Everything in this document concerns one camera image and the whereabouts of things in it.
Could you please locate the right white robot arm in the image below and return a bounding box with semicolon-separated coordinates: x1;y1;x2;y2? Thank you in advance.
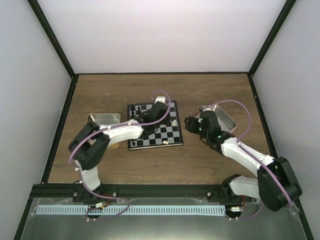
184;108;303;212

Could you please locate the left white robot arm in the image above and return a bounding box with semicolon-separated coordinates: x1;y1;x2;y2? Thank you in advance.
68;101;170;202

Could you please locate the black and silver chessboard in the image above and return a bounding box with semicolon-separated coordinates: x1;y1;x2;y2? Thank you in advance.
127;100;184;151

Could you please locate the pink embossed metal tin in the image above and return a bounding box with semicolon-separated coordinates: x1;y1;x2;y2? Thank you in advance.
196;104;238;133

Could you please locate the gold metal tin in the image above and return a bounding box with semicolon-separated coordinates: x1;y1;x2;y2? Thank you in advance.
81;112;121;150

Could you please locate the light blue slotted strip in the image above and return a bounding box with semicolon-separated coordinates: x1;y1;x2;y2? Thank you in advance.
36;205;226;216

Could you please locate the metal sheet cover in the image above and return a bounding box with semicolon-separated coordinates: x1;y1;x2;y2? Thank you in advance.
15;198;306;240

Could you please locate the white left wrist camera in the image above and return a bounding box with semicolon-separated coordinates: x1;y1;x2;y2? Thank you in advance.
154;96;167;104

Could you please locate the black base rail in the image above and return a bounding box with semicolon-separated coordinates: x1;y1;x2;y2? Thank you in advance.
29;183;253;205

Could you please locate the black enclosure frame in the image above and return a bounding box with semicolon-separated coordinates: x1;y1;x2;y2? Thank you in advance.
13;0;315;240

